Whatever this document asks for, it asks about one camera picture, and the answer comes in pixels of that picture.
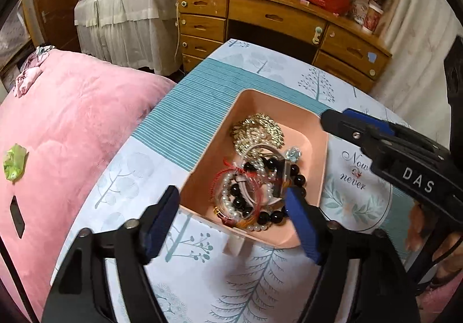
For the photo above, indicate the pink fleece blanket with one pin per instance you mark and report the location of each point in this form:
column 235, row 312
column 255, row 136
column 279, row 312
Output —
column 72, row 121

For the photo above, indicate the green candy wrapper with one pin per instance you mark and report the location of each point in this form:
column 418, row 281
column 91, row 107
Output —
column 14, row 162

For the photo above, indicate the white lace cover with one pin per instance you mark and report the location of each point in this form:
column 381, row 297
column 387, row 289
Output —
column 130, row 33

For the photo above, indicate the right hand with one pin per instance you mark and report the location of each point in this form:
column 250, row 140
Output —
column 422, row 221

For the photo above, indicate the white curtain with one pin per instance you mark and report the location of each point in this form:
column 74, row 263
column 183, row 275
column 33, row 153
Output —
column 413, row 85

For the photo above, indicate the pink smart watch band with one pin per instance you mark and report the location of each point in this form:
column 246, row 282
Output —
column 264, row 175

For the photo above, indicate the wooden desk with drawers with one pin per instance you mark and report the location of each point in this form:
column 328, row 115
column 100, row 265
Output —
column 303, row 31

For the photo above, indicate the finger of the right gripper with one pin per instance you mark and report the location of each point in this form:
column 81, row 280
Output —
column 366, row 137
column 383, row 126

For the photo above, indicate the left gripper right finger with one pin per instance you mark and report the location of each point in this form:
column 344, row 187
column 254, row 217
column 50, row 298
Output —
column 365, row 263

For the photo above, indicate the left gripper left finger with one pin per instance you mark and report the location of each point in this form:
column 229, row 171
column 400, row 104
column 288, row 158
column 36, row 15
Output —
column 80, row 291

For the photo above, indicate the pink jewelry tray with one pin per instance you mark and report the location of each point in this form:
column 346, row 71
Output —
column 211, row 192

